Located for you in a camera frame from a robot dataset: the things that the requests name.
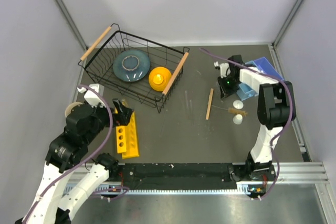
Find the yellow test tube rack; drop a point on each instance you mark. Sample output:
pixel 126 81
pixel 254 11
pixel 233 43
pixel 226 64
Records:
pixel 127 139

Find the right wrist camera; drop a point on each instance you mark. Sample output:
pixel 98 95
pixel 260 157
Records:
pixel 223 68

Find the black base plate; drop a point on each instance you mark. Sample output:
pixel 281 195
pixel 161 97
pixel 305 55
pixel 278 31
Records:
pixel 176 176

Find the purple blue bin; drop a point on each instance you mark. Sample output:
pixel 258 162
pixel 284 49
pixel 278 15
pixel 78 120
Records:
pixel 266 67

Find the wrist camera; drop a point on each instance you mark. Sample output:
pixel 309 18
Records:
pixel 223 68
pixel 91 98

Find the black wire dish basket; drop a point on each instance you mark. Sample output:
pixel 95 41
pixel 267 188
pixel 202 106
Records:
pixel 98 60

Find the white plastic cap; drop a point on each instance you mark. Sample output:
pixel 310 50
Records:
pixel 238 104

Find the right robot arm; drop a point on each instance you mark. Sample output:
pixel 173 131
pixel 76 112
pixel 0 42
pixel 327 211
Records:
pixel 275 110

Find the beige ceramic mug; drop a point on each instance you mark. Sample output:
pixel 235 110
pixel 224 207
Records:
pixel 69 108

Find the yellow ribbed funnel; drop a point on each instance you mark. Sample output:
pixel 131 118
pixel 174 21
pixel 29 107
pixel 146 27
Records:
pixel 159 78

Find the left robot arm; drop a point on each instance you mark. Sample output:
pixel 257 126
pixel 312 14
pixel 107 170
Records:
pixel 83 123

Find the blue ceramic plate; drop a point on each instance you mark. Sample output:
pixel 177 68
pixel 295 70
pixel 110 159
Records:
pixel 131 65

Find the light blue bin middle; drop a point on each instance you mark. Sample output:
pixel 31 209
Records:
pixel 250 64

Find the light blue bin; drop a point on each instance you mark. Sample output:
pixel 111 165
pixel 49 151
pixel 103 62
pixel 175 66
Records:
pixel 245 92
pixel 250 64

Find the cable duct rail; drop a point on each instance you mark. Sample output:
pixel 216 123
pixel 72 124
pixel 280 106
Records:
pixel 239 189

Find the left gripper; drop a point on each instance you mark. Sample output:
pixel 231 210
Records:
pixel 123 116

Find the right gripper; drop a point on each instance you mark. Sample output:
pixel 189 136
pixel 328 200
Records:
pixel 225 92

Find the test tube brush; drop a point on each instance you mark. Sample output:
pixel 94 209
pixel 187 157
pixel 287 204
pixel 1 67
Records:
pixel 232 110

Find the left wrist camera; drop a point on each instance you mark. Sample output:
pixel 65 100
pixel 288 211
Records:
pixel 91 98

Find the glass test tube on table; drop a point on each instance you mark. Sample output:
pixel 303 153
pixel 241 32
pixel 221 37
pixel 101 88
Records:
pixel 189 108
pixel 163 123

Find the wooden test tube clamp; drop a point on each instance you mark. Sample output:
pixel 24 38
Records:
pixel 209 104

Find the light blue bin left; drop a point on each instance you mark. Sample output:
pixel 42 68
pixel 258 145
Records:
pixel 245 92

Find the glass test tube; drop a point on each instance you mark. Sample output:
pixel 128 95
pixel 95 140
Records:
pixel 163 123
pixel 125 103
pixel 189 108

